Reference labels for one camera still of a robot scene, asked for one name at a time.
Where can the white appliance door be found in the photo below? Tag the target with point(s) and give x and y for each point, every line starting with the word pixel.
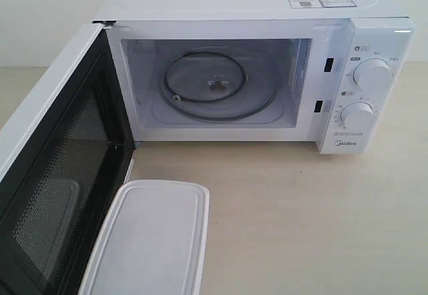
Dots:
pixel 65 152

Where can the glass turntable plate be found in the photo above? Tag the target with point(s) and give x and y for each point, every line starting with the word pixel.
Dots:
pixel 218 84

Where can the upper white power knob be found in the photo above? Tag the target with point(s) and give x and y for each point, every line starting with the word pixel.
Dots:
pixel 373 75

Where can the lower white timer knob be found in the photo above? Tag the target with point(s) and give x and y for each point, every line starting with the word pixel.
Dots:
pixel 357 116

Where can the white microwave oven body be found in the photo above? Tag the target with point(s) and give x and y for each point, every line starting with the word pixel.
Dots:
pixel 311 52

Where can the white plastic lidded container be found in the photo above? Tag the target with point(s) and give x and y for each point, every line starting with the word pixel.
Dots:
pixel 152 240

